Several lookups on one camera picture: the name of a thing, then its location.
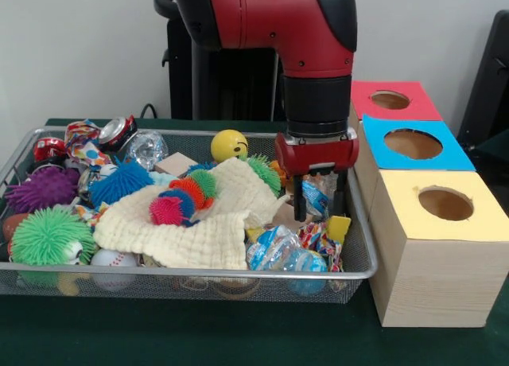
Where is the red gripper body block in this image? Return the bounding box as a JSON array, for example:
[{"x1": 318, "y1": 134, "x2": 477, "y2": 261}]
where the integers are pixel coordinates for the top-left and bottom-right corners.
[{"x1": 274, "y1": 129, "x2": 360, "y2": 180}]

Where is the yellow smiley ball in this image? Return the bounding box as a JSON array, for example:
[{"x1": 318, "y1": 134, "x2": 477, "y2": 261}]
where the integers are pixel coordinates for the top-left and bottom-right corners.
[{"x1": 210, "y1": 129, "x2": 250, "y2": 163}]

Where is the colourful heart print cloth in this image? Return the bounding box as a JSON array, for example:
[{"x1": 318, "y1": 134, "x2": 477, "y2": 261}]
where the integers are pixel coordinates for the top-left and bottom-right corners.
[{"x1": 297, "y1": 221, "x2": 345, "y2": 274}]

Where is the shallow mesh bin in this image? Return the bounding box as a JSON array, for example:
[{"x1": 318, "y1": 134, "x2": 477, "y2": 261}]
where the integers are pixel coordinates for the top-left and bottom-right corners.
[{"x1": 0, "y1": 125, "x2": 379, "y2": 306}]

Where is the wooden box with three holes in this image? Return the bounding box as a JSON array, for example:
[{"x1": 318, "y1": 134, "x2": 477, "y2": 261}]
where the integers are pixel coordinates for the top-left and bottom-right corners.
[{"x1": 347, "y1": 79, "x2": 509, "y2": 329}]

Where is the dark green tablecloth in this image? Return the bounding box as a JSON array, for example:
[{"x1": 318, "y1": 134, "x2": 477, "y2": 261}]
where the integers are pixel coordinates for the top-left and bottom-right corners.
[
  {"x1": 475, "y1": 127, "x2": 509, "y2": 156},
  {"x1": 0, "y1": 118, "x2": 509, "y2": 366}
]

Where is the large blue spiky ball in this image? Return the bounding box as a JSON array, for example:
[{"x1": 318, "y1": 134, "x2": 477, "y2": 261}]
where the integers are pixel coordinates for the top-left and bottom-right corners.
[{"x1": 87, "y1": 158, "x2": 156, "y2": 208}]

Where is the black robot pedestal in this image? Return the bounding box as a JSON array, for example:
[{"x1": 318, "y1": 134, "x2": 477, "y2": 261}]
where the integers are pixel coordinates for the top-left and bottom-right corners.
[{"x1": 153, "y1": 0, "x2": 287, "y2": 123}]

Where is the crushed red soda can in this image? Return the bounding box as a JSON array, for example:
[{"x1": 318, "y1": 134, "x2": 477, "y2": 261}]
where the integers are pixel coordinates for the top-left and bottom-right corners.
[{"x1": 97, "y1": 115, "x2": 138, "y2": 152}]

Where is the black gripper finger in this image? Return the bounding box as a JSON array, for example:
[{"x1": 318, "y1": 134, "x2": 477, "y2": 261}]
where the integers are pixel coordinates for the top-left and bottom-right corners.
[
  {"x1": 332, "y1": 169, "x2": 347, "y2": 218},
  {"x1": 292, "y1": 174, "x2": 308, "y2": 222}
]

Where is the multicolour spiky caterpillar toy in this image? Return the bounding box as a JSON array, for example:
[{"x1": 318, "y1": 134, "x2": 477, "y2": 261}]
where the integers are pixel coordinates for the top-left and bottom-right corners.
[{"x1": 149, "y1": 169, "x2": 219, "y2": 227}]

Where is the large green spiky ball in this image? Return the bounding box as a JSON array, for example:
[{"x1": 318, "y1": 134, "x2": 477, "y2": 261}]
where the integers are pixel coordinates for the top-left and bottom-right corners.
[{"x1": 10, "y1": 206, "x2": 99, "y2": 266}]

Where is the cream knitted cloth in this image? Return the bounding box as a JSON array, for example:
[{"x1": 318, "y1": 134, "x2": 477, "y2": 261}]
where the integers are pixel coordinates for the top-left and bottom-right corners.
[{"x1": 93, "y1": 157, "x2": 291, "y2": 271}]

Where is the purple spiky ball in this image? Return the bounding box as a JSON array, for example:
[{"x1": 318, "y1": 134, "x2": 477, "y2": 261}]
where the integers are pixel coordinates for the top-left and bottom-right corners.
[{"x1": 3, "y1": 165, "x2": 81, "y2": 215}]

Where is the yellow foam block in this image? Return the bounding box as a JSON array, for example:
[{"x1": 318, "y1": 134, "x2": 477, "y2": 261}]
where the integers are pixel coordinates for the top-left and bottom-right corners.
[{"x1": 328, "y1": 216, "x2": 353, "y2": 240}]

